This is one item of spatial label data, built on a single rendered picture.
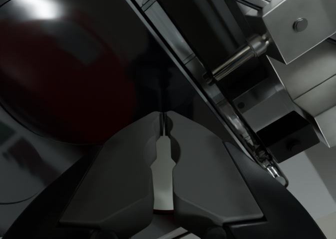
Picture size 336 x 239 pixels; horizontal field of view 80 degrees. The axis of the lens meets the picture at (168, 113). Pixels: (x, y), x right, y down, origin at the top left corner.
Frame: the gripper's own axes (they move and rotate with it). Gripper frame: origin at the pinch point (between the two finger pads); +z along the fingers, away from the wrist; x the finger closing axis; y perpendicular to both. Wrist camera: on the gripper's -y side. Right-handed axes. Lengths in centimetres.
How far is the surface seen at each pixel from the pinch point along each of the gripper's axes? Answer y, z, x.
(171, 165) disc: 5.5, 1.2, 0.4
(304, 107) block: 0.7, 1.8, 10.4
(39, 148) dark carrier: 3.3, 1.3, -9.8
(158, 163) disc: 5.1, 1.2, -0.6
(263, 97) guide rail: 1.8, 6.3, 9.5
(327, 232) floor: 167, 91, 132
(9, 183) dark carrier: 7.0, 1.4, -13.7
